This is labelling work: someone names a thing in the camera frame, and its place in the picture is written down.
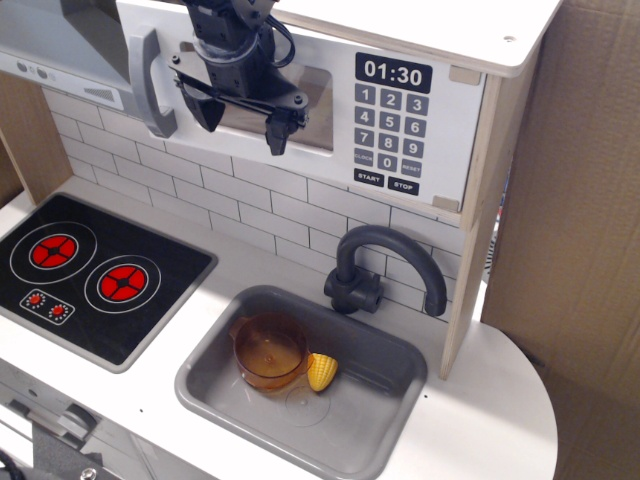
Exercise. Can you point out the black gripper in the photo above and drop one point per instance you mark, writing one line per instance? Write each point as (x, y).
(253, 81)

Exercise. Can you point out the white toy microwave door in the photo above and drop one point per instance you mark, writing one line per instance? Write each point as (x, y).
(389, 122)

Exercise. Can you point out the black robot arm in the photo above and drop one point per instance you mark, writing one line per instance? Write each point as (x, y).
(238, 51)

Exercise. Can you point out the white wooden microwave cabinet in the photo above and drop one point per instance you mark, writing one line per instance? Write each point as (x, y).
(499, 39)

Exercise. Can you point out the grey range hood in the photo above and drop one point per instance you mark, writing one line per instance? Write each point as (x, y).
(75, 47)

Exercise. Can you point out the dark grey toy faucet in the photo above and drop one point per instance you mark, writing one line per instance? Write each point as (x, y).
(352, 288)

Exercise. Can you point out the black toy stovetop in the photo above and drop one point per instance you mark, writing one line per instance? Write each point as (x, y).
(94, 283)

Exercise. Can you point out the orange transparent toy pot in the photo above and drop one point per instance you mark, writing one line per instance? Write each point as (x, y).
(270, 350)

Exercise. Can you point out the yellow toy corn cob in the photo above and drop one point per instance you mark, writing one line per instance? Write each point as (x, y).
(321, 371)

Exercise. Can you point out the grey toy sink basin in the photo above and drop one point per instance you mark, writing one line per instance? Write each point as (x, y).
(323, 391)

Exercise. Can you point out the grey oven knob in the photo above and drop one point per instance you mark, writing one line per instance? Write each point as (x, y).
(77, 422)

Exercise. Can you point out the brown cardboard box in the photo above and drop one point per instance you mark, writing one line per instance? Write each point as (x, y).
(564, 284)

